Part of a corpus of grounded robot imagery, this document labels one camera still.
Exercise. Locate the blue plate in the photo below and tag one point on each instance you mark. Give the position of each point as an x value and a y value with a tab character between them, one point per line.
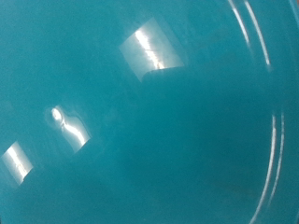
149	124

